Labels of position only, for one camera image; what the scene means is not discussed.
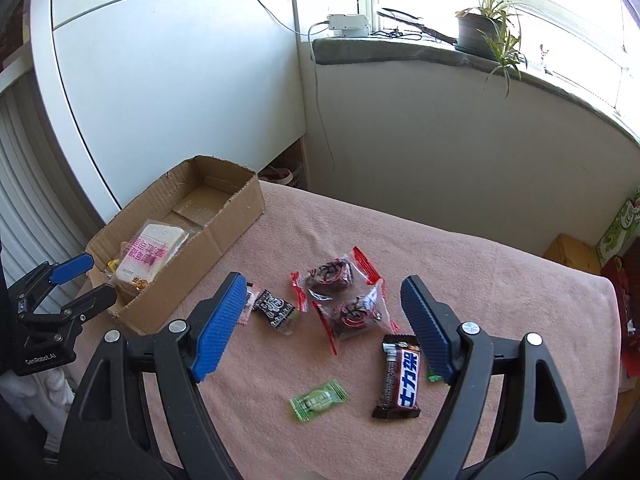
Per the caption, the potted spider plant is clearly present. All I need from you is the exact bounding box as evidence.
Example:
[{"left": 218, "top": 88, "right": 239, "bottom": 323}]
[{"left": 454, "top": 0, "right": 528, "bottom": 98}]

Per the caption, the white power adapter box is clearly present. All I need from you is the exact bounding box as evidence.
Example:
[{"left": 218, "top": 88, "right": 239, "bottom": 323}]
[{"left": 326, "top": 14, "right": 371, "bottom": 38}]

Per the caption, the pink candy packet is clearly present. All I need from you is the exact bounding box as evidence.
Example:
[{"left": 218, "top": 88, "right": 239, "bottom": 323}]
[{"left": 238, "top": 283, "right": 260, "bottom": 325}]

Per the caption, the red clear date bag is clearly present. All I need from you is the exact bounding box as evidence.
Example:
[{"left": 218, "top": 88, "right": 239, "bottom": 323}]
[
  {"left": 311, "top": 278, "right": 399, "bottom": 356},
  {"left": 290, "top": 246, "right": 383, "bottom": 312}
]

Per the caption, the black white candy packet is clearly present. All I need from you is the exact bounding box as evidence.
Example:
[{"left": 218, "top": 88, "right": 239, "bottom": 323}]
[{"left": 253, "top": 289, "right": 298, "bottom": 335}]

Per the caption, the wooden stool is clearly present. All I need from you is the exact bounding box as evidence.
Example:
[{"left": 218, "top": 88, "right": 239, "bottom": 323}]
[{"left": 544, "top": 233, "right": 601, "bottom": 275}]

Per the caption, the green candy packet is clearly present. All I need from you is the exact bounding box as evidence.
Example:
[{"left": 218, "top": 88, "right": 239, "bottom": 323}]
[
  {"left": 288, "top": 379, "right": 348, "bottom": 422},
  {"left": 426, "top": 368, "right": 442, "bottom": 382}
]

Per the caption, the white basket with shoes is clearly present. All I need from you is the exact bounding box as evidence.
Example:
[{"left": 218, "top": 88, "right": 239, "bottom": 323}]
[{"left": 258, "top": 154, "right": 307, "bottom": 190}]

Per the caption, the white gloved left hand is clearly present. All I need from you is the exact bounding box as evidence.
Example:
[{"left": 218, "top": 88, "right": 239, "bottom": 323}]
[{"left": 1, "top": 367, "right": 75, "bottom": 440}]

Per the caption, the green snack bag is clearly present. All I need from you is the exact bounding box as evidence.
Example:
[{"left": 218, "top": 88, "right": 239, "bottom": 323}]
[{"left": 596, "top": 197, "right": 639, "bottom": 266}]

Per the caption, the white cable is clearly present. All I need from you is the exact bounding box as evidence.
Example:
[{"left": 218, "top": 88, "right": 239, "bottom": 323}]
[{"left": 242, "top": 0, "right": 338, "bottom": 172}]

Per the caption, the brown cardboard box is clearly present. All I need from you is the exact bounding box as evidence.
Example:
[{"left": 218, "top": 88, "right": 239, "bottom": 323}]
[{"left": 87, "top": 155, "right": 265, "bottom": 335}]

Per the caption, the packaged bread slice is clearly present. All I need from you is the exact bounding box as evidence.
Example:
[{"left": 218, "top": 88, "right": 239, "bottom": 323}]
[{"left": 105, "top": 220, "right": 191, "bottom": 296}]

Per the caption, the red box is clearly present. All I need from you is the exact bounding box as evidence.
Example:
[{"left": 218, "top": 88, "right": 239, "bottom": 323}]
[{"left": 601, "top": 256, "right": 639, "bottom": 393}]

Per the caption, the pink table cloth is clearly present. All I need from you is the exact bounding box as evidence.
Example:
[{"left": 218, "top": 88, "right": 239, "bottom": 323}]
[{"left": 74, "top": 179, "right": 624, "bottom": 480}]

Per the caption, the white cabinet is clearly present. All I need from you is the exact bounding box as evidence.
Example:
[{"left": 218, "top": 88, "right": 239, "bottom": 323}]
[{"left": 29, "top": 0, "right": 306, "bottom": 221}]

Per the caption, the brown Chinese Snickers bar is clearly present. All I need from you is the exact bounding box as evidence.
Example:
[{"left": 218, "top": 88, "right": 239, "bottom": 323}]
[{"left": 372, "top": 334, "right": 421, "bottom": 420}]

